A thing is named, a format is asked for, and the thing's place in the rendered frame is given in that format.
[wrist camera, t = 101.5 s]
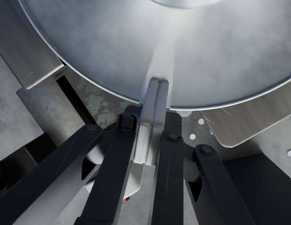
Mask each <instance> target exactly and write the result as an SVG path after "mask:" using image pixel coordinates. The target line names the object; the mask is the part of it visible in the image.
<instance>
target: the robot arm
mask: <svg viewBox="0 0 291 225"><path fill-rule="evenodd" d="M168 89H169V82H168V81H167V80H161V81H160V80H158V79H155V78H152V79H150V82H149V86H148V89H147V93H146V96H145V100H144V104H143V107H138V106H133V105H129V106H128V107H126V108H125V111H124V112H122V113H120V114H118V115H117V121H116V128H115V129H114V130H111V131H103V129H102V128H101V127H100V126H99V125H96V124H87V125H84V126H82V127H81V128H80V129H79V130H77V131H76V132H75V133H74V134H73V135H71V136H70V137H69V138H68V139H67V140H66V141H65V142H64V143H62V144H61V145H60V146H59V147H58V148H57V149H55V150H54V151H53V152H52V153H51V154H50V155H48V156H47V157H46V158H45V159H44V160H42V161H41V162H40V163H39V164H38V165H37V166H36V167H34V168H33V169H32V170H31V171H30V172H29V173H28V174H26V175H25V176H24V177H23V178H22V179H21V180H19V181H18V182H17V183H16V184H15V185H14V186H12V187H11V188H10V189H9V190H8V191H7V192H5V193H4V194H3V195H2V196H1V197H0V225H52V224H53V223H54V222H55V220H56V219H57V218H58V217H59V215H60V214H61V213H62V212H63V210H64V209H65V208H66V207H67V206H68V204H69V203H70V202H71V201H72V200H73V198H74V197H75V196H76V195H77V194H78V192H79V191H80V190H81V189H82V187H83V186H84V185H85V184H86V182H87V181H88V180H89V179H90V178H91V177H92V175H93V174H94V173H95V172H96V171H97V169H98V168H99V167H100V169H99V171H98V174H97V176H96V179H95V181H94V184H93V186H92V189H91V192H90V194H89V197H88V199H87V201H86V204H85V206H84V209H83V212H82V214H81V216H80V217H77V218H76V220H75V223H74V225H117V223H118V219H119V215H120V212H121V207H122V203H123V199H124V195H125V190H126V187H127V183H128V179H129V174H130V170H131V166H132V162H133V161H134V163H139V164H142V163H146V165H149V166H155V165H156V167H155V171H154V177H153V178H154V182H153V189H152V195H151V202H150V211H149V218H148V224H147V225H183V179H184V180H185V184H186V187H187V191H188V194H189V197H190V200H191V203H192V206H193V209H194V212H195V215H196V219H197V221H198V224H199V225H255V222H254V221H253V219H252V217H251V215H250V213H249V211H248V209H247V207H246V206H245V204H244V202H243V200H242V198H241V196H240V194H239V193H238V191H237V189H236V187H235V185H234V183H233V181H232V180H231V178H230V176H229V174H228V172H227V170H226V168H225V167H224V165H223V163H222V161H221V159H220V157H219V155H218V153H217V151H216V150H215V149H214V148H212V147H211V146H209V145H205V144H198V145H196V146H195V148H194V147H192V146H189V145H188V144H186V143H185V142H184V141H183V137H182V117H181V116H180V114H179V113H174V112H168V111H166V105H167V97H168ZM100 164H101V166H100Z"/></svg>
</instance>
